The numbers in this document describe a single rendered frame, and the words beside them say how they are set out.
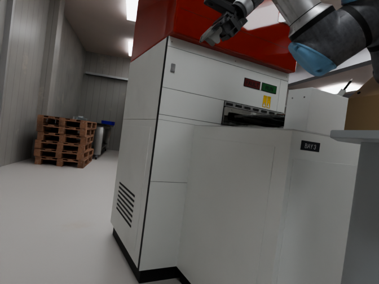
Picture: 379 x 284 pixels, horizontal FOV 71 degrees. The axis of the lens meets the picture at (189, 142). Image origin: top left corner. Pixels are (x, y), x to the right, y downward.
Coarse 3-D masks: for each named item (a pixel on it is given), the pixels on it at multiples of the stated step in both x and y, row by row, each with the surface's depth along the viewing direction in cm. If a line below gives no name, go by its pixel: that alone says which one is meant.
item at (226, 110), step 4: (224, 108) 143; (228, 108) 144; (232, 108) 145; (224, 112) 143; (228, 112) 144; (232, 112) 145; (236, 112) 146; (240, 112) 148; (244, 112) 149; (248, 112) 150; (252, 112) 151; (224, 116) 143; (224, 120) 143; (228, 120) 144; (224, 124) 143; (228, 124) 145; (232, 124) 146; (236, 124) 147; (240, 124) 148; (244, 124) 150; (248, 124) 151
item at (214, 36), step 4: (220, 28) 99; (208, 32) 97; (212, 32) 97; (216, 32) 98; (220, 32) 99; (204, 36) 97; (208, 36) 97; (212, 36) 98; (216, 36) 99; (212, 40) 99; (216, 40) 99; (220, 40) 100
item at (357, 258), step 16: (368, 144) 66; (368, 160) 66; (368, 176) 65; (368, 192) 65; (352, 208) 70; (368, 208) 64; (352, 224) 68; (368, 224) 64; (352, 240) 67; (368, 240) 63; (352, 256) 67; (368, 256) 63; (352, 272) 66; (368, 272) 63
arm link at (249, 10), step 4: (236, 0) 102; (240, 0) 101; (244, 0) 101; (248, 0) 101; (244, 4) 101; (248, 4) 101; (252, 4) 102; (248, 8) 102; (252, 8) 103; (248, 12) 103
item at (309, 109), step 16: (288, 96) 91; (304, 96) 86; (320, 96) 86; (336, 96) 89; (288, 112) 91; (304, 112) 85; (320, 112) 86; (336, 112) 90; (304, 128) 84; (320, 128) 87; (336, 128) 91
